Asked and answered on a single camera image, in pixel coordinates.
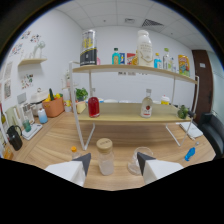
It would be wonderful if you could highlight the brown door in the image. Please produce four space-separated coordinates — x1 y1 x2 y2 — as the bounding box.
191 49 214 125

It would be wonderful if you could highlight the white notebook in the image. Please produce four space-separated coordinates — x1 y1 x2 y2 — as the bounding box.
179 121 204 139

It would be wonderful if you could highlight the orange basket with fruit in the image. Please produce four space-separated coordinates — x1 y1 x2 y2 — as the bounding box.
41 88 66 118

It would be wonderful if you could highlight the small white vase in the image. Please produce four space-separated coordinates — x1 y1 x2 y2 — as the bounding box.
64 69 72 88

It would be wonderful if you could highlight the black kettle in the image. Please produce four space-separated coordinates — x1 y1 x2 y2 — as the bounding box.
6 124 24 152

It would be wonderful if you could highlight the red liquid bottle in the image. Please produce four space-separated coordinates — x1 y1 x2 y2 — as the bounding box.
87 87 101 118

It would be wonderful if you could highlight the yellow colourful can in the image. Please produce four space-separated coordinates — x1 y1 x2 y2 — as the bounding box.
177 54 191 78

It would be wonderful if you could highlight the glass bottle with wooden lid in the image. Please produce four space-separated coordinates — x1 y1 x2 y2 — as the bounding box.
95 137 115 176

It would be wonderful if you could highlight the green glass bottle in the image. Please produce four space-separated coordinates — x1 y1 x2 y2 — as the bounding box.
177 104 190 120

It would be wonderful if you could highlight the amber bottle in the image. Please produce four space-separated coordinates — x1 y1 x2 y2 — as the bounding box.
132 49 140 66

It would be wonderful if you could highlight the white milk bottle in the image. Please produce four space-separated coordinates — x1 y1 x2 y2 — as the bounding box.
136 29 154 68

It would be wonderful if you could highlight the two-tier wooden shelf rack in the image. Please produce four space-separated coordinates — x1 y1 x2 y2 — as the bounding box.
68 60 200 151

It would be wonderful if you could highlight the cream pitcher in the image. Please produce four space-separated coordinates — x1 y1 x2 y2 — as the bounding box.
4 105 22 127

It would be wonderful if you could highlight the white vase with flowers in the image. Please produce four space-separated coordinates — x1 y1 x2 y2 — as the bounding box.
32 40 46 60

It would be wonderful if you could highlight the clear bottle red label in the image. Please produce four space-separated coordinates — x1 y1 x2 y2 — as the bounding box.
140 88 154 119

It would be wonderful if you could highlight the clear bottle orange cap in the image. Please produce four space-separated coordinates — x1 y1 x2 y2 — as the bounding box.
70 145 83 161

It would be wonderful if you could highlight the clear bottle green cap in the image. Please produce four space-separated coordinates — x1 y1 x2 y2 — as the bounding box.
162 47 173 71

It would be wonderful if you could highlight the red wall poster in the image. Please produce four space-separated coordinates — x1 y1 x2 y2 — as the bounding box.
126 52 134 66

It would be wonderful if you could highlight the small blue bottle yellow cap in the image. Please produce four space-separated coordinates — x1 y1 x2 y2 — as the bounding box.
153 52 163 69

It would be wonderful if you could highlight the black chair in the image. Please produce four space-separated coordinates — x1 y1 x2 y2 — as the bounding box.
198 112 224 158

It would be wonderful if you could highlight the green cup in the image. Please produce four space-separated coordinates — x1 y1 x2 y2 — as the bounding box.
22 119 32 133

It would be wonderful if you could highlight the potted green plant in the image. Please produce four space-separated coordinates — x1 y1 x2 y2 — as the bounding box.
75 87 89 114

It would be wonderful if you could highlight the wooden wall shelf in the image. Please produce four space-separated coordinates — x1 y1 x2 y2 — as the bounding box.
17 58 48 67

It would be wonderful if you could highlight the large silver black can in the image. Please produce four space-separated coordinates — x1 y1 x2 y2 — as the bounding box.
79 29 98 67

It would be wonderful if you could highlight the small teal bottle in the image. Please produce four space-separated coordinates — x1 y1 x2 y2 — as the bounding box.
111 47 121 66

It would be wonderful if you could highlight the blue liquid bottle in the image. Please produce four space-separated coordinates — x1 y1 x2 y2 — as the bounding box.
184 142 201 162

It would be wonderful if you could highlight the white kitchen scale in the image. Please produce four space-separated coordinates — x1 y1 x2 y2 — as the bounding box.
21 123 44 141

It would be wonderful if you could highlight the ceiling air vent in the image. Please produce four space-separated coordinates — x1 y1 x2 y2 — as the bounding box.
141 18 164 28

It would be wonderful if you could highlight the small white blue bottle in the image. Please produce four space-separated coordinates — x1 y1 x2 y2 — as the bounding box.
37 107 49 125

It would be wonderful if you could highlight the clear bottle blue cap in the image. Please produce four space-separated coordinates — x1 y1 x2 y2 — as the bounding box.
170 56 177 72

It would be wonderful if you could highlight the white kitchen appliance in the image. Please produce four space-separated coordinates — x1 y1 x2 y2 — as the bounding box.
29 87 49 104

